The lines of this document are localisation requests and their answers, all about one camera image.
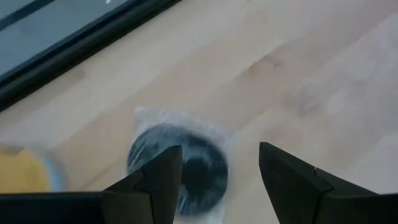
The white yellow wipes canister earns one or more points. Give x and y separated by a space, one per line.
25 171

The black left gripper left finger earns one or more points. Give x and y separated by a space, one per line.
155 193

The dark disc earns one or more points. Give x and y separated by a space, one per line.
205 174

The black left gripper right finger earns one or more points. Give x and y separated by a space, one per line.
295 199

